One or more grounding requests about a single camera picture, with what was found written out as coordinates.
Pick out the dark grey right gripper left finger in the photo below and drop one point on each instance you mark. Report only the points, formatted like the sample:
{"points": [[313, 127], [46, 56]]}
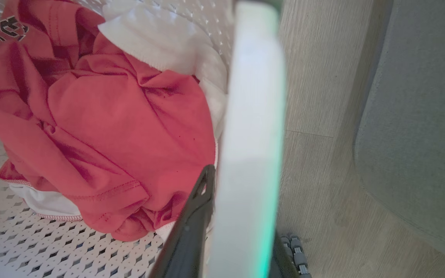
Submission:
{"points": [[187, 239]]}

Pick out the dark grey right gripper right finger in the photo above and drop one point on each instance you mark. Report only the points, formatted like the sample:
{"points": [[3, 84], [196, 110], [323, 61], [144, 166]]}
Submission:
{"points": [[290, 258]]}

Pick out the white perforated laundry basket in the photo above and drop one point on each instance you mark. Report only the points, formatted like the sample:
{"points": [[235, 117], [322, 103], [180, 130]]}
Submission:
{"points": [[251, 135]]}

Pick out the red shirt with black print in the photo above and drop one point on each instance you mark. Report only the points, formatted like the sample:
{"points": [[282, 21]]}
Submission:
{"points": [[102, 127]]}

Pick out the grey rug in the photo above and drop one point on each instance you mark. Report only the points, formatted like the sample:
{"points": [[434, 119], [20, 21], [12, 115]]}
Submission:
{"points": [[419, 116]]}

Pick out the white garment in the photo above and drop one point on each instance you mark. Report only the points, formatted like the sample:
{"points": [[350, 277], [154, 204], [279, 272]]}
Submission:
{"points": [[168, 42]]}

